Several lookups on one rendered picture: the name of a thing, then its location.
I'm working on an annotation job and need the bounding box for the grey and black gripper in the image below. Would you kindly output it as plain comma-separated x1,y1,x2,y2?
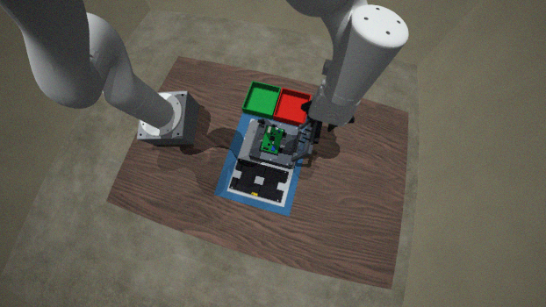
300,85,361,132

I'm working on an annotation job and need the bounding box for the red bin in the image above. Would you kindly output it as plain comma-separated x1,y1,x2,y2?
273,88,311,126

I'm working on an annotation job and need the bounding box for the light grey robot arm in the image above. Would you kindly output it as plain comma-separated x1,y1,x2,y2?
0,0,409,136

